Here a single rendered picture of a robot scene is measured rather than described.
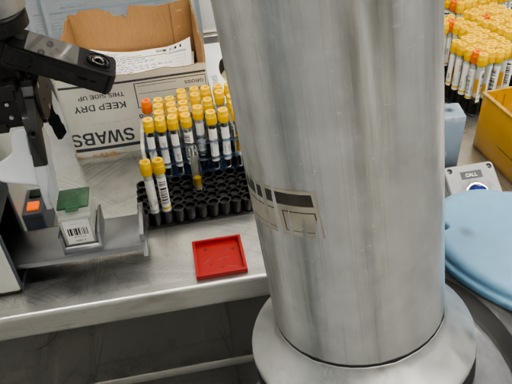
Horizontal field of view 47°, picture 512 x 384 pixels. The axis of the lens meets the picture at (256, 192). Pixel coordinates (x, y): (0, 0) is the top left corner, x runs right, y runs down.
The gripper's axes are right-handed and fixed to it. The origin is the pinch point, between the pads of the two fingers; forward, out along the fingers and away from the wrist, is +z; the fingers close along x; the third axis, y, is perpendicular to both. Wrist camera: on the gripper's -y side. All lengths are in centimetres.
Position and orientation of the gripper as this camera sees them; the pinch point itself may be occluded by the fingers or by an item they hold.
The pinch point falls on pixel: (62, 171)
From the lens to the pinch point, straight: 75.4
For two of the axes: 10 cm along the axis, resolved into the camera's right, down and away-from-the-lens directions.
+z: 0.5, 7.7, 6.3
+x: 1.8, 6.2, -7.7
